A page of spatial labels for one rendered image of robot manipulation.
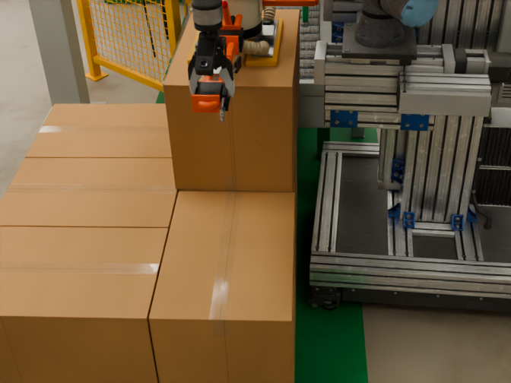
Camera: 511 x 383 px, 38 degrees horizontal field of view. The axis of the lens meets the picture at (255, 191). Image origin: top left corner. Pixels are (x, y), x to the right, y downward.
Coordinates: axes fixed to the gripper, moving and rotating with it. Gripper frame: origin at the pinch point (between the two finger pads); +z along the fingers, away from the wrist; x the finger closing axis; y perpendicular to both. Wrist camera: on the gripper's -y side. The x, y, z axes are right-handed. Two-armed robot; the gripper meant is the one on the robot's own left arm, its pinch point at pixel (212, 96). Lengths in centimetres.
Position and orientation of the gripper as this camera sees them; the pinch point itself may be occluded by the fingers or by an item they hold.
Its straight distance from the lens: 196.7
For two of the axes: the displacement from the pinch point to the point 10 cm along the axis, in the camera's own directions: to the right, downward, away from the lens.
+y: 0.9, -5.9, 8.0
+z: 0.3, 8.1, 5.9
